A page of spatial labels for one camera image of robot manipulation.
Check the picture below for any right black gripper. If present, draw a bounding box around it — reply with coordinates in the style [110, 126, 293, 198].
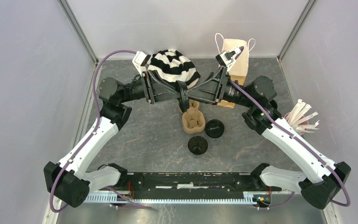
[182, 65, 255, 108]

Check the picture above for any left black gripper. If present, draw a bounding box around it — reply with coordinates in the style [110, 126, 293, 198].
[119, 69, 182, 104]

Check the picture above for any brown cardboard cup carrier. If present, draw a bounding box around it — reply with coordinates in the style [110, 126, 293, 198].
[179, 99, 206, 134]

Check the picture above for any black coffee cup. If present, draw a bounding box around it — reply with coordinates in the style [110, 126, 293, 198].
[187, 136, 208, 156]

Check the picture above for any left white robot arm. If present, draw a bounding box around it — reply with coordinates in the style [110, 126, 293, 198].
[44, 70, 200, 212]

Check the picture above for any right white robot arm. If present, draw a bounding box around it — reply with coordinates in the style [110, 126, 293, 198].
[185, 67, 351, 210]

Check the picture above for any black white striped cloth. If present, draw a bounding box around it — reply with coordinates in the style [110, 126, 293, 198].
[147, 49, 201, 89]

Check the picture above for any brown paper bag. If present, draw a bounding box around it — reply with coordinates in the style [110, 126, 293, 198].
[213, 33, 256, 108]

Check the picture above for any white wrapped straws bundle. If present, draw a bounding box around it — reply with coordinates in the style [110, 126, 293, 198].
[284, 99, 320, 135]

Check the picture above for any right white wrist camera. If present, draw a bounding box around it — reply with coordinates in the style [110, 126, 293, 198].
[215, 46, 244, 71]

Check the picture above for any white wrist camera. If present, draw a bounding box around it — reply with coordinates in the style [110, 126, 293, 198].
[132, 51, 151, 76]
[215, 46, 244, 71]

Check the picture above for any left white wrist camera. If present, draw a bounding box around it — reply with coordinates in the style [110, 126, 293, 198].
[132, 51, 151, 76]

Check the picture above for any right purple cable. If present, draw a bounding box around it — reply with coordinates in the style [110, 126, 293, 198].
[230, 46, 351, 207]

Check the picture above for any purple cable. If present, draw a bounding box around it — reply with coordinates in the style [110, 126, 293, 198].
[230, 46, 351, 207]
[49, 49, 138, 214]

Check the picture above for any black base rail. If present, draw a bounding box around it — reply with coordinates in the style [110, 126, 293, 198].
[113, 172, 281, 200]

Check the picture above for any right aluminium frame post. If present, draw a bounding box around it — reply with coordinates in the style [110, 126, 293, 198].
[277, 0, 317, 62]

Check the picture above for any aluminium frame post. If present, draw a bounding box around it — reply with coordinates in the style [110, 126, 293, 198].
[277, 0, 317, 62]
[58, 0, 99, 64]

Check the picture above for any left aluminium frame post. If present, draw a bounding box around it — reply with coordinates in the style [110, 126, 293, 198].
[58, 0, 99, 64]

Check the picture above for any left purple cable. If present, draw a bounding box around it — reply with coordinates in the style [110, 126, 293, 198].
[49, 49, 138, 214]

